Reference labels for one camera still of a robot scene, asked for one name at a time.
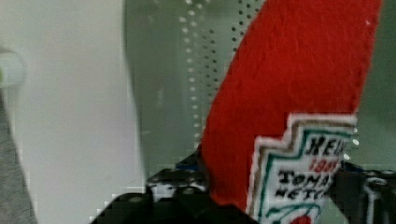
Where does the green oval strainer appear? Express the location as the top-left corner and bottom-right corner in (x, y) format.
(122, 0), (396, 224)

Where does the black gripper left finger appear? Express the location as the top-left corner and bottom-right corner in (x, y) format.
(146, 151), (209, 203)

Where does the green cup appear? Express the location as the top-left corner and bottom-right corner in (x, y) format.
(0, 51), (26, 89)

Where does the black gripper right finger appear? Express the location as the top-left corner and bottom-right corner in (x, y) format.
(330, 161), (396, 224)

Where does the red felt ketchup bottle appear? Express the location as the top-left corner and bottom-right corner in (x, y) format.
(201, 0), (383, 224)

